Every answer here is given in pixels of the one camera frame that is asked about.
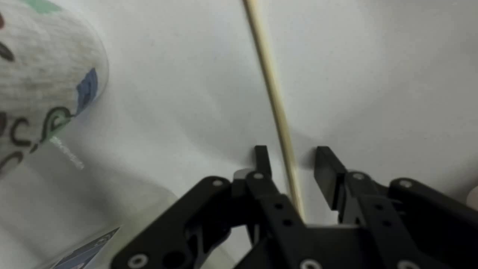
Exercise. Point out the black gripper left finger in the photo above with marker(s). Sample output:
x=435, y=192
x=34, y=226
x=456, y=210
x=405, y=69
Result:
x=199, y=229

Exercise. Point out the thin wooden stirrer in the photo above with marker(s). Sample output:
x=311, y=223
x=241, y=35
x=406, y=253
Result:
x=272, y=84

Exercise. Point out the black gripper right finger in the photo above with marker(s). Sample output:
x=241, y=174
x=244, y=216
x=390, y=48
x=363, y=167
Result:
x=423, y=225

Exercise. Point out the patterned paper cup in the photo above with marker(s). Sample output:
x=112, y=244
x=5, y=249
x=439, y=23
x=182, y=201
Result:
x=45, y=75

